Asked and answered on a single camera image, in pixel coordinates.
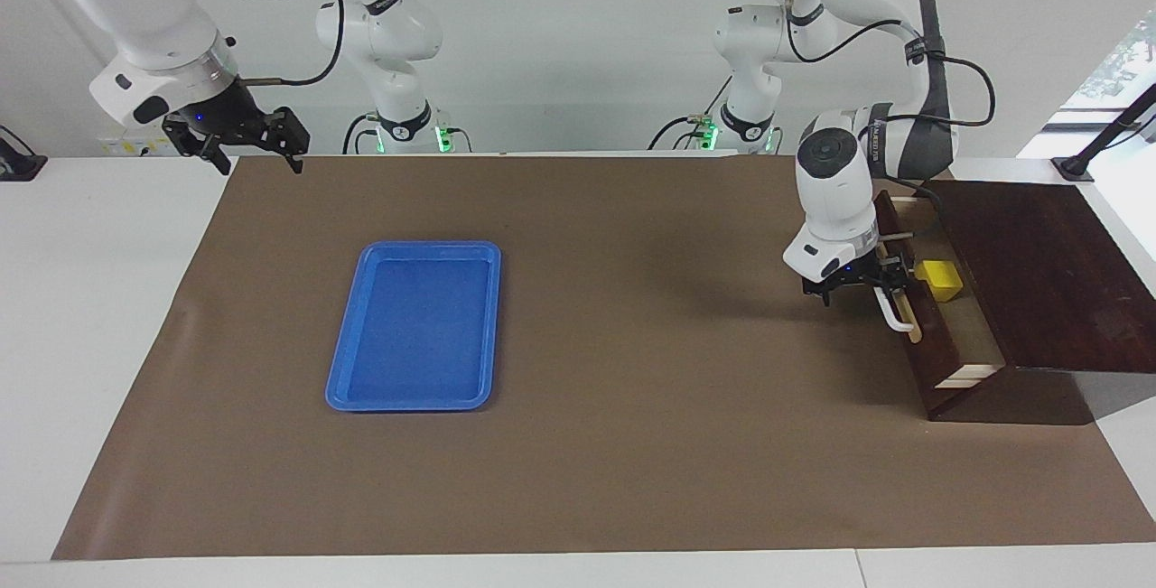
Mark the black clamp stand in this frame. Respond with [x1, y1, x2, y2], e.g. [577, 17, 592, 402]
[1052, 82, 1156, 184]

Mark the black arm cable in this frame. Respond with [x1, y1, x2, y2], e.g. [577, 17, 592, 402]
[784, 0, 996, 210]
[239, 0, 347, 88]

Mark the yellow cube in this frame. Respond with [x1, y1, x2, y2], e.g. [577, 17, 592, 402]
[915, 259, 964, 303]

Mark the white wall socket box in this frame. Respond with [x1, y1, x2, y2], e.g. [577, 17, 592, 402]
[99, 126, 174, 157]

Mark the black desk mount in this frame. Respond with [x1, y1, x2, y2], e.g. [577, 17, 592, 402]
[0, 126, 48, 182]

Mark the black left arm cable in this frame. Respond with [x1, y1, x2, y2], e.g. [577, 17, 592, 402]
[784, 0, 996, 210]

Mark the brown paper table mat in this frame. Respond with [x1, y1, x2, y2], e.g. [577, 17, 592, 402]
[51, 153, 1156, 562]

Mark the bright window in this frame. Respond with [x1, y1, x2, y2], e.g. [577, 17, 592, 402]
[1052, 10, 1156, 133]

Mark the wooden drawer with white handle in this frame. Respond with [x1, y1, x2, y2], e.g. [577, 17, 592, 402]
[872, 191, 1008, 390]

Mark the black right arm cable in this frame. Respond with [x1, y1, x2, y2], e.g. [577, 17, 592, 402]
[239, 0, 347, 88]

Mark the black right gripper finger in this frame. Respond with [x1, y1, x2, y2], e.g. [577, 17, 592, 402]
[268, 107, 312, 175]
[164, 118, 232, 176]

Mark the dark wooden cabinet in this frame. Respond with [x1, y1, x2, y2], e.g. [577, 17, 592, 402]
[903, 178, 1156, 426]

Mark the blue plastic tray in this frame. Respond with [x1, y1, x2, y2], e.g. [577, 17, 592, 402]
[325, 240, 502, 413]

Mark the black base cable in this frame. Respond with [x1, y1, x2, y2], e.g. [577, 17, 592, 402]
[341, 112, 380, 155]
[648, 73, 734, 152]

